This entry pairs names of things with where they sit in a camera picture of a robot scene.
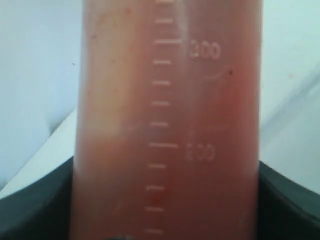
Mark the red sauce squeeze bottle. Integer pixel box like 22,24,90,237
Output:
69,0,263,240

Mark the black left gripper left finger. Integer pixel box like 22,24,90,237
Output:
0,157,73,240

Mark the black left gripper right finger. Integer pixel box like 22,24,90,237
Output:
257,162,320,240

